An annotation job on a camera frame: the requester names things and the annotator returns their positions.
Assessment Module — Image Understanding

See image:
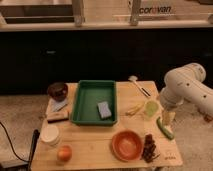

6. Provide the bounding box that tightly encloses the white round container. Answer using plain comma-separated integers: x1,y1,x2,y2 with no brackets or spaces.
41,125,60,146

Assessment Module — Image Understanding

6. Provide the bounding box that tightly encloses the dark grape bunch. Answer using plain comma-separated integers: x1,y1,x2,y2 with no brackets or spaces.
142,134,159,163

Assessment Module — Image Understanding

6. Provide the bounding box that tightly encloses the grey cloth piece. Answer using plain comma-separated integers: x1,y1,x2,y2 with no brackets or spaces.
51,99,68,112

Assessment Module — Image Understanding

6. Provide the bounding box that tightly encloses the corovan cardboard box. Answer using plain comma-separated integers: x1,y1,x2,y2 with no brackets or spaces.
139,0,213,20

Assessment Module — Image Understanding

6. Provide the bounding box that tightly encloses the black stand bar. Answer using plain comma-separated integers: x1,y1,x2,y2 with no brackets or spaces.
27,129,40,171

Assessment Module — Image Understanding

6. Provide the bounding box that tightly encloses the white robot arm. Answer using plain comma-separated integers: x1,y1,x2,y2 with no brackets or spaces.
159,63,213,125

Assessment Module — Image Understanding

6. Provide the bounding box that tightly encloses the wooden block brush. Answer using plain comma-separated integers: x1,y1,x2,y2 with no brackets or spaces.
47,112,69,123

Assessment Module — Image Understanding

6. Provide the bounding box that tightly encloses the light green cup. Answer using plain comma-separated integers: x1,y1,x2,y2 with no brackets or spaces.
144,101,159,117

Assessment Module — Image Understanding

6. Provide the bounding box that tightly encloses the orange apple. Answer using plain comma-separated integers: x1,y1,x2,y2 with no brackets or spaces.
57,145,72,162

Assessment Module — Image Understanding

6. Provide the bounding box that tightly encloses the red bowl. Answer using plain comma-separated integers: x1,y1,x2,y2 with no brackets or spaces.
111,130,144,162

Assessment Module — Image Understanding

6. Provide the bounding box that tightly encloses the dark brown bowl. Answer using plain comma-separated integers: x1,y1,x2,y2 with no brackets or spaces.
47,82,68,102

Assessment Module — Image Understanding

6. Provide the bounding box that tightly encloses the yellow banana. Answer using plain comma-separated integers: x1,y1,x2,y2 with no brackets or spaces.
126,103,144,116

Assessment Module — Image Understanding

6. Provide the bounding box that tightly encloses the green cucumber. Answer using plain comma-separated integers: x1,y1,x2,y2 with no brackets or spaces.
156,117,174,140

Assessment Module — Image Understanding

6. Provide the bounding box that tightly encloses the green plastic tray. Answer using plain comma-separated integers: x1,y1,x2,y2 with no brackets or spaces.
70,80,117,126

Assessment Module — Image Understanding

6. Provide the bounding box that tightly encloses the metal shelf frame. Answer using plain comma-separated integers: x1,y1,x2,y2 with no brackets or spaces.
0,0,213,32

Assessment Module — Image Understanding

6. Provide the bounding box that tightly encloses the blue sponge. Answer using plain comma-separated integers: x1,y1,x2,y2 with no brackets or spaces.
98,101,112,119

